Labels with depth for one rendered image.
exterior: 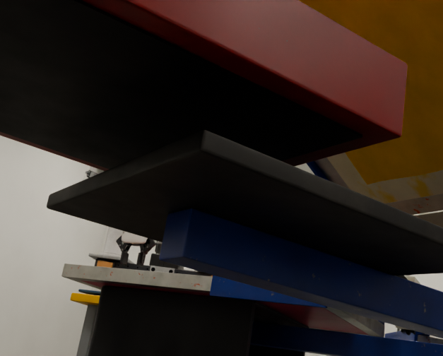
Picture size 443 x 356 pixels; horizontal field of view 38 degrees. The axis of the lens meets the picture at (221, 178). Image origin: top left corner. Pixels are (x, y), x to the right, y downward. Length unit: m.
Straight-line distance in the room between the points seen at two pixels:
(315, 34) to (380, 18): 0.41
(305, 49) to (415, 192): 0.67
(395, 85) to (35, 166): 5.69
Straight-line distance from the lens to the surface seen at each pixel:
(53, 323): 6.64
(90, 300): 2.25
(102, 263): 2.55
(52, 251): 6.51
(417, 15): 1.03
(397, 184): 1.27
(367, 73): 0.69
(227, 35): 0.58
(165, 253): 0.78
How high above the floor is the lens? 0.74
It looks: 18 degrees up
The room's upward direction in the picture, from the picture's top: 10 degrees clockwise
